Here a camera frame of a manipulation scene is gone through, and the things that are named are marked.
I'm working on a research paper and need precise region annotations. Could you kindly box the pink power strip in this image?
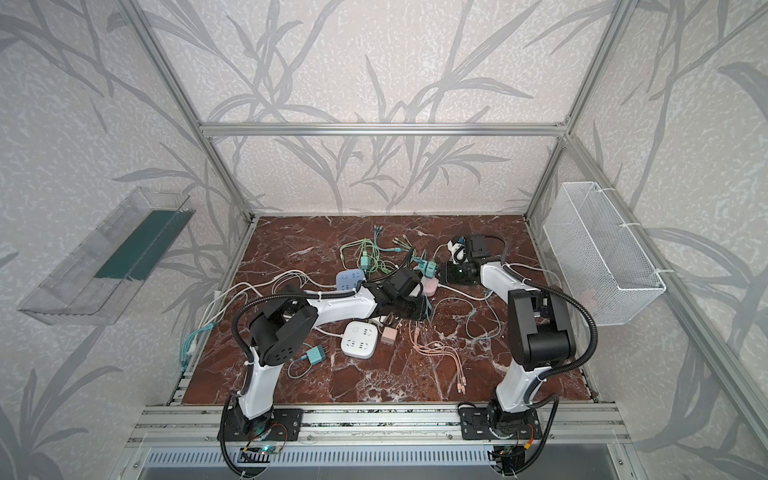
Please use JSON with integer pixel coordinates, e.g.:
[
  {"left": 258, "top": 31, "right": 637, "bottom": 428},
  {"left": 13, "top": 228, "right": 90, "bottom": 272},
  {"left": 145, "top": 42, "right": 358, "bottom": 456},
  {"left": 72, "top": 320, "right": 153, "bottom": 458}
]
[{"left": 421, "top": 276, "right": 439, "bottom": 298}]

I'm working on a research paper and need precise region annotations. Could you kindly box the pink usb charger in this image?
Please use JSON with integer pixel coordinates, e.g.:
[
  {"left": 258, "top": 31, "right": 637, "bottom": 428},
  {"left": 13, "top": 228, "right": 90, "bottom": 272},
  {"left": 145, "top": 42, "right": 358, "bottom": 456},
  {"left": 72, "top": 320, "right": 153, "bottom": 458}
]
[{"left": 381, "top": 327, "right": 398, "bottom": 345}]

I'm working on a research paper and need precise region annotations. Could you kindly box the blue power strip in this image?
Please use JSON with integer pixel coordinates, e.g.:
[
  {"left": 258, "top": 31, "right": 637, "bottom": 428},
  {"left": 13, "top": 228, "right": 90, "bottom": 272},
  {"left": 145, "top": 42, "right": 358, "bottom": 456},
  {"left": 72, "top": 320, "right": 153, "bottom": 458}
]
[{"left": 336, "top": 268, "right": 366, "bottom": 291}]

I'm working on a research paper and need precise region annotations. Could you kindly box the pink usb cable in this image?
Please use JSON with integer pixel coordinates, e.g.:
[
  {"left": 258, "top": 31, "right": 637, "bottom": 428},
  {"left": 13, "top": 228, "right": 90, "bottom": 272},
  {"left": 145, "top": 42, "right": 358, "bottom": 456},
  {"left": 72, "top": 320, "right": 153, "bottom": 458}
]
[{"left": 407, "top": 320, "right": 469, "bottom": 395}]

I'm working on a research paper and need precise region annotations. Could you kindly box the teal usb charger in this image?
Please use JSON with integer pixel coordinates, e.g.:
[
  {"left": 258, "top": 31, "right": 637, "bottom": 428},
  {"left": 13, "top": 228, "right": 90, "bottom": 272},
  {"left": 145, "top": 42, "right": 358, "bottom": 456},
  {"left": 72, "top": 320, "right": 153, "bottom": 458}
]
[{"left": 306, "top": 345, "right": 326, "bottom": 366}]

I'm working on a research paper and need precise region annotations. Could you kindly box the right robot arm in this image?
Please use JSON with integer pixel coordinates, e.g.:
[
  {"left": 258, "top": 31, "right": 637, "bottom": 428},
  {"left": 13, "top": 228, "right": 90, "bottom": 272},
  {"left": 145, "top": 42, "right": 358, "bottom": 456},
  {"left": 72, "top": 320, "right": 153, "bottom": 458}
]
[{"left": 438, "top": 234, "right": 597, "bottom": 439}]

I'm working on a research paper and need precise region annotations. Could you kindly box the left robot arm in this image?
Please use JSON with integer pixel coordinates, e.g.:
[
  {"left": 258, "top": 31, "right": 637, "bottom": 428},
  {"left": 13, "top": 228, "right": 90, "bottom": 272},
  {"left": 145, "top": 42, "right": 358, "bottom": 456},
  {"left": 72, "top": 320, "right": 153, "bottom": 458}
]
[{"left": 219, "top": 267, "right": 425, "bottom": 440}]

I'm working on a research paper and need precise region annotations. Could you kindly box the clear plastic tray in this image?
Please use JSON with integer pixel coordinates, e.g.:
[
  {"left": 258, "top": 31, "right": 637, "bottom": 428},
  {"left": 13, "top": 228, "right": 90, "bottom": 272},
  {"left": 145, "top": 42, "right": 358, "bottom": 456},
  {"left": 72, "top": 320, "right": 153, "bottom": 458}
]
[{"left": 18, "top": 187, "right": 195, "bottom": 326}]

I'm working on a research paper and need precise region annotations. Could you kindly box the green cable of green charger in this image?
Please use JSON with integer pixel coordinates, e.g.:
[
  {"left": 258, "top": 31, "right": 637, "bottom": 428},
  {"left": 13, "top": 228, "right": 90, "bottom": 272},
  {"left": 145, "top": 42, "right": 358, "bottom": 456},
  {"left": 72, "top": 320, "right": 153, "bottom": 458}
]
[{"left": 338, "top": 237, "right": 415, "bottom": 277}]

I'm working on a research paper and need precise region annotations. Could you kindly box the white power cord white strip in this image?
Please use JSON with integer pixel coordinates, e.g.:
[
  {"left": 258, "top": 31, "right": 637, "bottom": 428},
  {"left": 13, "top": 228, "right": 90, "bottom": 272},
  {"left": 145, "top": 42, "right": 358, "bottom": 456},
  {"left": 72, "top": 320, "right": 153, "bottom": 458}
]
[{"left": 197, "top": 269, "right": 344, "bottom": 362}]

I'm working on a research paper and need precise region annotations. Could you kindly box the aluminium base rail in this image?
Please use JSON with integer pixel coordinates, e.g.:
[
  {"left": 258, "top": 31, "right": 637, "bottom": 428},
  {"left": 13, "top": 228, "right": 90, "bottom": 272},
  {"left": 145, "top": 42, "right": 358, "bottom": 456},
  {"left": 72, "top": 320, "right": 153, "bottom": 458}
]
[{"left": 126, "top": 402, "right": 631, "bottom": 448}]

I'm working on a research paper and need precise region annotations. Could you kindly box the white wire basket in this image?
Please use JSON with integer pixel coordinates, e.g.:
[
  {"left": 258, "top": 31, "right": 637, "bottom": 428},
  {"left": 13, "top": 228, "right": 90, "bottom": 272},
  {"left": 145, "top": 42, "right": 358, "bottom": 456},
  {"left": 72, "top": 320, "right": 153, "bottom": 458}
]
[{"left": 543, "top": 182, "right": 666, "bottom": 326}]

